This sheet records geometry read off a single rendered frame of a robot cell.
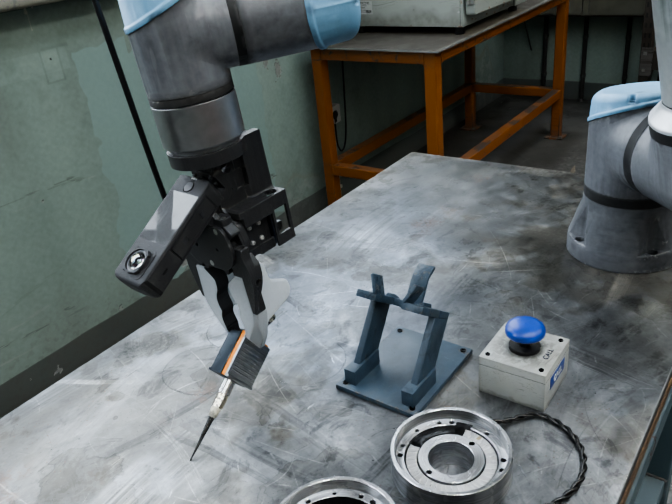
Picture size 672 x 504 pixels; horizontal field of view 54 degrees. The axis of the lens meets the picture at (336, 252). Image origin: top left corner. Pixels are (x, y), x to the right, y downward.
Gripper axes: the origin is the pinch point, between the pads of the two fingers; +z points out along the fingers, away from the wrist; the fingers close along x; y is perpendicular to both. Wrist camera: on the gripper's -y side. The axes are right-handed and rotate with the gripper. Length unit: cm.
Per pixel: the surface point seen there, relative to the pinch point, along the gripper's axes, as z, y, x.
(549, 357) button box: 6.6, 18.1, -24.5
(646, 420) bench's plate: 11.7, 19.2, -33.7
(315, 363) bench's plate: 9.3, 8.3, -0.5
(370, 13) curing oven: 5, 190, 131
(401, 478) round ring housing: 6.2, -2.7, -21.1
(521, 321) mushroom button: 3.5, 18.6, -21.4
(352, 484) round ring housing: 6.0, -5.5, -18.1
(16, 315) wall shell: 53, 21, 143
